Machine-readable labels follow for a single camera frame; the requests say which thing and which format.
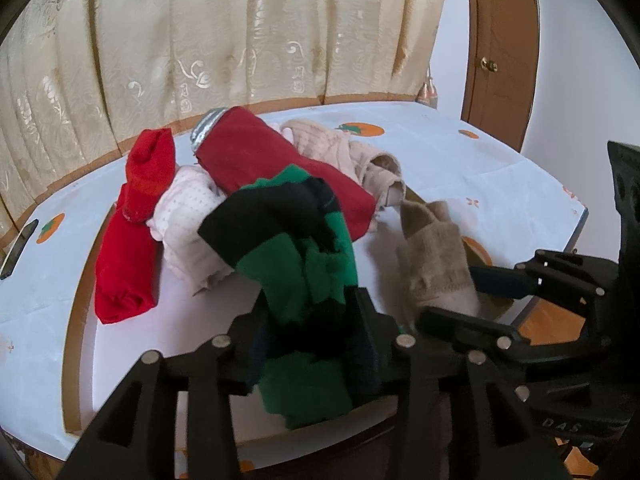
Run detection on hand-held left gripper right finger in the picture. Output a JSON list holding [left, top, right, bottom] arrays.
[[350, 287, 573, 480]]

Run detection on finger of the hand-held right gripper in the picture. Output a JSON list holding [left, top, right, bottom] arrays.
[[416, 306, 532, 362], [467, 247, 622, 322]]

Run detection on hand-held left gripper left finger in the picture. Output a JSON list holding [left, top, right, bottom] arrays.
[[57, 287, 273, 480]]

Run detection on tan knitted sock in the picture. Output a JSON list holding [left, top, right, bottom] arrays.
[[395, 200, 483, 318]]

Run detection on shallow cream tray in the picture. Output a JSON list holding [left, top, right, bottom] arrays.
[[62, 160, 521, 436]]

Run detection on green and black striped sock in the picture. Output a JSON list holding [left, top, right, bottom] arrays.
[[197, 164, 383, 431]]

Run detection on bright red sock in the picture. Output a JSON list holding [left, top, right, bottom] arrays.
[[94, 127, 177, 326]]

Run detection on beige knitted sock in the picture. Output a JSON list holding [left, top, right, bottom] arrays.
[[280, 119, 407, 211]]

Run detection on red socks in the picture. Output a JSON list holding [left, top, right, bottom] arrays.
[[190, 107, 377, 241]]

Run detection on white fruit print tablecloth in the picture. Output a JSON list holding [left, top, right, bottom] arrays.
[[0, 100, 591, 480]]

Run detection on brown wooden door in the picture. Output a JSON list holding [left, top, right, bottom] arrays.
[[462, 0, 543, 153]]

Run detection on curtain tassel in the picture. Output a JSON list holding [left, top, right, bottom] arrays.
[[414, 65, 441, 110]]

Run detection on black phone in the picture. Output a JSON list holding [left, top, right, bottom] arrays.
[[0, 219, 40, 281]]

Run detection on cream patterned curtain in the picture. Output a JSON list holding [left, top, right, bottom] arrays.
[[0, 0, 453, 241]]

